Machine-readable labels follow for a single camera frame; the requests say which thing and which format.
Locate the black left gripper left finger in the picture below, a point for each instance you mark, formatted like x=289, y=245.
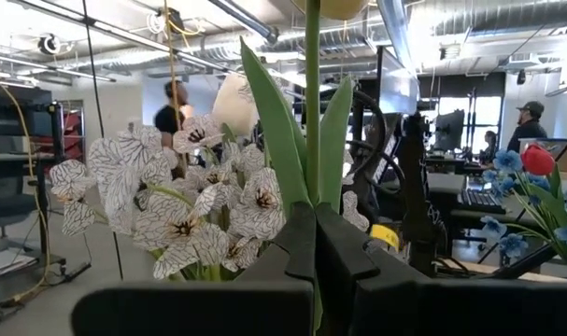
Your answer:
x=292, y=261

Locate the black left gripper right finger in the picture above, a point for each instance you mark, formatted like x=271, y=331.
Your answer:
x=344, y=280

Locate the white artificial flower bouquet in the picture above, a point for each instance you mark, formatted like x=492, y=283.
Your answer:
x=119, y=158
x=259, y=196

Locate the peach artificial tulip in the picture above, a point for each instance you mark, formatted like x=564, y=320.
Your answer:
x=312, y=116

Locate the white artificial tulip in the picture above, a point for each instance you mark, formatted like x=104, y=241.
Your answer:
x=234, y=105

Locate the large blue flower bouquet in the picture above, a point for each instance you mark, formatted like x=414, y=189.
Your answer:
x=507, y=161

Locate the red artificial tulip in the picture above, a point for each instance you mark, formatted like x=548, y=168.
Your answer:
x=537, y=159

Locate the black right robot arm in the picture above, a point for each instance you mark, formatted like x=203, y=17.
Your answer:
x=416, y=186

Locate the black keyboard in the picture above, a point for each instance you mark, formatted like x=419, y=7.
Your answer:
x=479, y=200

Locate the black monitor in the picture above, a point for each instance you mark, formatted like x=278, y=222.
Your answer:
x=449, y=130
x=12, y=121

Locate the person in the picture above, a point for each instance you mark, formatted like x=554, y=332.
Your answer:
x=166, y=121
x=526, y=135
x=489, y=144

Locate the large monitor on stand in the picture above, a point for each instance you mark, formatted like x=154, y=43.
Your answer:
x=397, y=88

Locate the red storage bins rack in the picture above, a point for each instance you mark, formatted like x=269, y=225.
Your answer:
x=73, y=135

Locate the black office chair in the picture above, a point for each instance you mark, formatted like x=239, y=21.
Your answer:
x=7, y=205

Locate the black metal table frame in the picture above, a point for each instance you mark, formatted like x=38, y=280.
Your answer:
x=521, y=263

